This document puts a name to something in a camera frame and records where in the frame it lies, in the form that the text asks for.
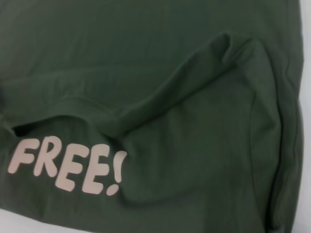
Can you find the dark green t-shirt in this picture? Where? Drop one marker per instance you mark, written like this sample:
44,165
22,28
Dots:
170,97

